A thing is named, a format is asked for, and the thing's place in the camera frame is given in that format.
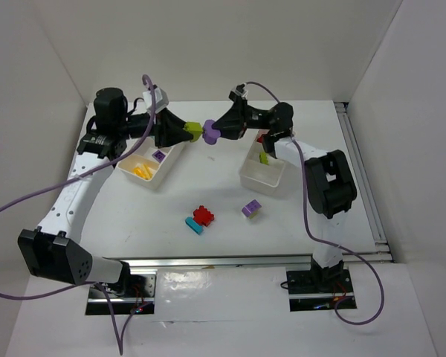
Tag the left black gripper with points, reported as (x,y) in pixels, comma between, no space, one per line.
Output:
(160,127)

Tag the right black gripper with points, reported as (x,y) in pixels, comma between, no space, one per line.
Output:
(240,116)

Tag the purple curved lego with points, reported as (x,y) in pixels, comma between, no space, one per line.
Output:
(209,134)

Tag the lime green lego brick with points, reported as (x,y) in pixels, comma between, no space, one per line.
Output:
(195,129)

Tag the purple lego plate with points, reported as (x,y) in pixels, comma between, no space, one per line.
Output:
(158,155)

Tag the green leaf lego piece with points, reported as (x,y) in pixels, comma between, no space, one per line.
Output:
(263,158)

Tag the yellow lego base piece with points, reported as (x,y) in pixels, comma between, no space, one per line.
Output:
(142,173)

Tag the pale yellow lego plate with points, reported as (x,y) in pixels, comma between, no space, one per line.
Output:
(147,169)

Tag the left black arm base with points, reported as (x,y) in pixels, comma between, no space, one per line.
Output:
(139,297)

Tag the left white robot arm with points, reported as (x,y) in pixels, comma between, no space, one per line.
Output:
(52,250)

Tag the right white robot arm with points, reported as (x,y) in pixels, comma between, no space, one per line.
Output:
(328,185)

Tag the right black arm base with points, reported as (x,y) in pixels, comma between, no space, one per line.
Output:
(305,295)

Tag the left white plastic container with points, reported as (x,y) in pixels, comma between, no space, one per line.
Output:
(143,155)

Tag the white plastic container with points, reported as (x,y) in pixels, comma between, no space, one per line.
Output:
(253,175)
(143,155)

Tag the right white plastic container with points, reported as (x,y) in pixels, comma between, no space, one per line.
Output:
(253,175)

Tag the purple rounded lego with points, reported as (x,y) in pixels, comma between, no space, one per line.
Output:
(251,209)

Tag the red lego cluster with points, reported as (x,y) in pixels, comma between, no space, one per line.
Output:
(203,216)

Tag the teal lego brick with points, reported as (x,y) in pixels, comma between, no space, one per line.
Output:
(193,225)

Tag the right side aluminium rail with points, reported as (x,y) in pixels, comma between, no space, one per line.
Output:
(360,174)

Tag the aluminium table rail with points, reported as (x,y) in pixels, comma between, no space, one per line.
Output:
(218,262)

